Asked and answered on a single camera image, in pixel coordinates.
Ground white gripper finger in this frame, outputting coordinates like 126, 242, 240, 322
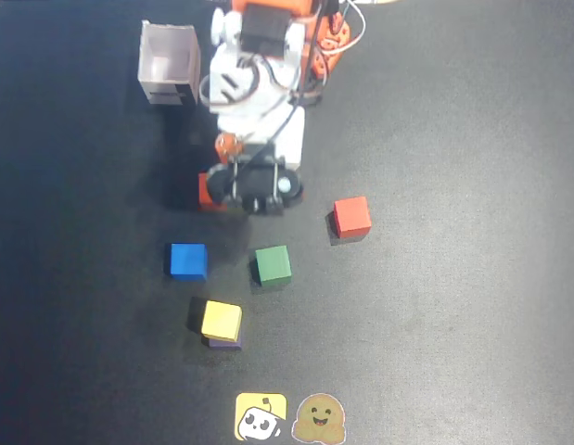
271, 109, 307, 172

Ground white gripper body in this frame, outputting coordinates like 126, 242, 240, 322
207, 49, 307, 144

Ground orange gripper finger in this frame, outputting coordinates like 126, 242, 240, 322
214, 131, 246, 165

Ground yellow wooden cube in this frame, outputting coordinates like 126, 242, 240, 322
200, 299, 244, 344

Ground orange wooden cube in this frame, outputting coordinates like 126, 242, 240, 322
197, 172, 230, 214

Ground red wooden cube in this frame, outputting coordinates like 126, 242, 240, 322
332, 195, 373, 240

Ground blue wooden cube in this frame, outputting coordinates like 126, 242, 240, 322
167, 242, 209, 283

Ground green wooden cube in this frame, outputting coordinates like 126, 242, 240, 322
253, 245, 293, 286

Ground purple wooden cube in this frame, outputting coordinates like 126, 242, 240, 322
202, 324, 244, 351

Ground white cardboard box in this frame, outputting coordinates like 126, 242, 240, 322
136, 19, 202, 109

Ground black felt mat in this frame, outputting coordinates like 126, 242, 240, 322
0, 0, 574, 445

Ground yellow robot sticker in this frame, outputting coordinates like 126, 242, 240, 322
234, 392, 288, 442

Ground hugging face emoji sticker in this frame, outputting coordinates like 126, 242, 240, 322
291, 392, 348, 442

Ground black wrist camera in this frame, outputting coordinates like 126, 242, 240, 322
206, 155, 306, 217

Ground black camera cable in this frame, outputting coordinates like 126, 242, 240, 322
230, 0, 333, 186

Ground white servo wires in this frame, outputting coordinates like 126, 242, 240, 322
313, 0, 367, 57

